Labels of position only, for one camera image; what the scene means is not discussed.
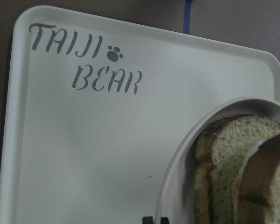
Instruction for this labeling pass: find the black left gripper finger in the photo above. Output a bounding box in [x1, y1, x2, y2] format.
[142, 216, 154, 224]

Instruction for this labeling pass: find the cream bear tray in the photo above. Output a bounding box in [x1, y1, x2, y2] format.
[0, 6, 280, 224]

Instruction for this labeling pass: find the white round plate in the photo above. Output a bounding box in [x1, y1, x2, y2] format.
[154, 98, 280, 224]

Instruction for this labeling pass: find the bread slice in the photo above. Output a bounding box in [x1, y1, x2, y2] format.
[240, 133, 280, 224]
[194, 115, 280, 224]

